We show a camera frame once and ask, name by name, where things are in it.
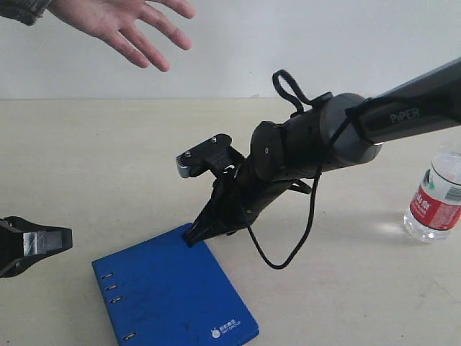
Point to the clear bottle with red label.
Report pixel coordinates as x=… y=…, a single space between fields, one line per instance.
x=434 y=209

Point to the person's bare open hand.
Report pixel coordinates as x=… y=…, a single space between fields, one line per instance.
x=114 y=23

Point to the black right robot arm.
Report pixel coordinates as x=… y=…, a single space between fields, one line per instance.
x=323 y=134

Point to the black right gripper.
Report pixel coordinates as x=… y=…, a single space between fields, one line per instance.
x=244 y=186

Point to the grey knitted sleeve forearm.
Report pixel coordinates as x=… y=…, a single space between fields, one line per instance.
x=25 y=11

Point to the blue ring binder notebook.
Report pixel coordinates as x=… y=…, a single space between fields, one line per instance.
x=161 y=292

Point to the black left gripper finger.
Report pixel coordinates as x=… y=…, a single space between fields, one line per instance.
x=24 y=243

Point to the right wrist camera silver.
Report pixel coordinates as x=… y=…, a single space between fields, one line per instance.
x=211 y=154

